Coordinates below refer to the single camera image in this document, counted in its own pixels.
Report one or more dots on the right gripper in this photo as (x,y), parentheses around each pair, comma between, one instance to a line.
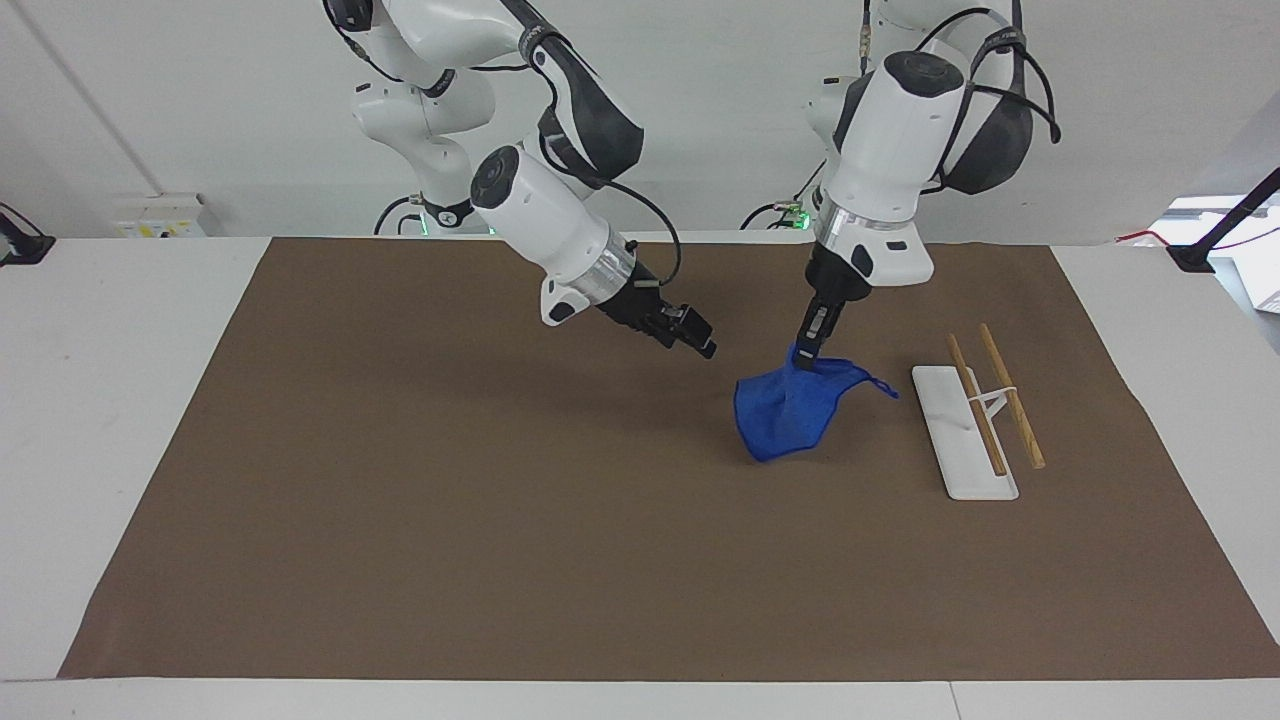
(632,298)

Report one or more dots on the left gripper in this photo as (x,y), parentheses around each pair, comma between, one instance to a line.
(836,275)

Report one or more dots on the blue towel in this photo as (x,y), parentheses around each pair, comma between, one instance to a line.
(790,410)

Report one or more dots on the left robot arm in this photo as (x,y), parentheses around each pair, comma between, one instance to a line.
(890,140)

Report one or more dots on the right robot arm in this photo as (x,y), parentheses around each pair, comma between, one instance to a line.
(540,215)

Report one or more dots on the white rack with wooden rods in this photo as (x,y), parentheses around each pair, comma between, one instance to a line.
(965,440)

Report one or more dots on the black stand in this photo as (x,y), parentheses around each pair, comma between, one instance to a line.
(22,248)
(1225,225)

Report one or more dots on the white wall socket box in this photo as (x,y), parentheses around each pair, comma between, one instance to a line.
(160,216)

